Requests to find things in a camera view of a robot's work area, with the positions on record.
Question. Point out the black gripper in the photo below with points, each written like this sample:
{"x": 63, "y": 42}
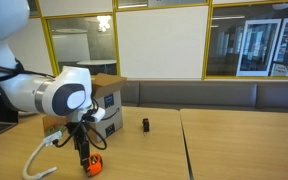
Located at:
{"x": 81, "y": 143}

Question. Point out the orange black tape measure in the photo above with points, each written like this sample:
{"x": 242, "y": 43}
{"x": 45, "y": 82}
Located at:
{"x": 95, "y": 165}

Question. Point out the small black orange connector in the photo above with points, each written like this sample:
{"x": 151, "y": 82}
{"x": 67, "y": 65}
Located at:
{"x": 146, "y": 125}

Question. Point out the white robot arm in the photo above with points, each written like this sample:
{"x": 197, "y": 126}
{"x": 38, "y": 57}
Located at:
{"x": 22, "y": 89}

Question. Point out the brown cardboard box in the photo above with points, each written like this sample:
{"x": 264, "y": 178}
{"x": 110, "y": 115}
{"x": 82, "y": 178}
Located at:
{"x": 109, "y": 106}

